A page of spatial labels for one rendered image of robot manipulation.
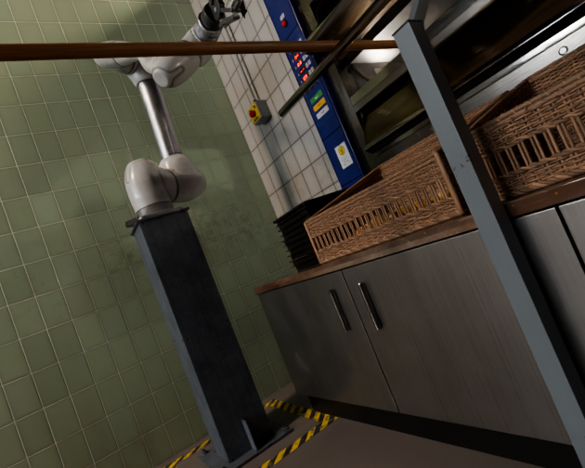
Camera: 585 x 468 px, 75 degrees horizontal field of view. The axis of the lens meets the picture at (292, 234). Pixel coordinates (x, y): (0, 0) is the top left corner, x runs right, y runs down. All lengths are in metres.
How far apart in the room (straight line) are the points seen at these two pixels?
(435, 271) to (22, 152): 1.88
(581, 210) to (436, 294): 0.35
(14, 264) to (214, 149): 1.16
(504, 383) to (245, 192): 1.76
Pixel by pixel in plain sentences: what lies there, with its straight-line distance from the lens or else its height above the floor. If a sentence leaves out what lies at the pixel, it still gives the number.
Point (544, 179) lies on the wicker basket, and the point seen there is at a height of 0.59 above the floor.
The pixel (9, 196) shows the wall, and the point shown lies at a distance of 2.12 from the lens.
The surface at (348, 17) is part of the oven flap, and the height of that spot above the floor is 1.38.
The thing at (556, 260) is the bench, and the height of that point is 0.46.
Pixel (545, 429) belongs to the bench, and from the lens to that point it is 0.99.
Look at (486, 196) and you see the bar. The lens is 0.75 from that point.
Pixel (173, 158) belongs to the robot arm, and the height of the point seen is 1.26.
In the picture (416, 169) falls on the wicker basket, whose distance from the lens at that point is 0.95.
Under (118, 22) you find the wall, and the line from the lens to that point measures 2.68.
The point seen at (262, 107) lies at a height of 1.47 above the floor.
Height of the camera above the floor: 0.63
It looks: 4 degrees up
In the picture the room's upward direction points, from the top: 22 degrees counter-clockwise
